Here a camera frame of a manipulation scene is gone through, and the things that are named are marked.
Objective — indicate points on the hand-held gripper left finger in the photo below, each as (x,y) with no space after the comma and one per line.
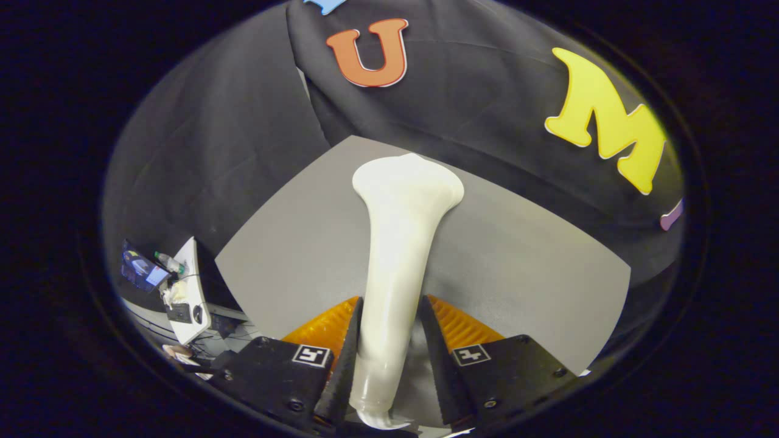
(344,377)

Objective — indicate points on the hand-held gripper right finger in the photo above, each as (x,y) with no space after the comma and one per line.
(435,377)

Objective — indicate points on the white garment steamer head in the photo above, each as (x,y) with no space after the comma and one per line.
(401,243)

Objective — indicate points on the grey cabinet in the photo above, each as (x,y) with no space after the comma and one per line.
(517,274)

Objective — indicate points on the black computer mouse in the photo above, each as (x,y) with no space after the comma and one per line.
(198,314)

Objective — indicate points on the white desk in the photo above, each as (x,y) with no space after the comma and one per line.
(195,286)

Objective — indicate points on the black keyboard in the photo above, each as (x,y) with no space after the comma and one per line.
(178,312)

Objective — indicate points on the clear plastic bottle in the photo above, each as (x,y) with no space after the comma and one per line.
(170,263)

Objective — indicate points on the computer monitor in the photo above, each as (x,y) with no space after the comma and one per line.
(141,267)

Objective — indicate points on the black backdrop cloth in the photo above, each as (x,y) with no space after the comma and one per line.
(487,91)

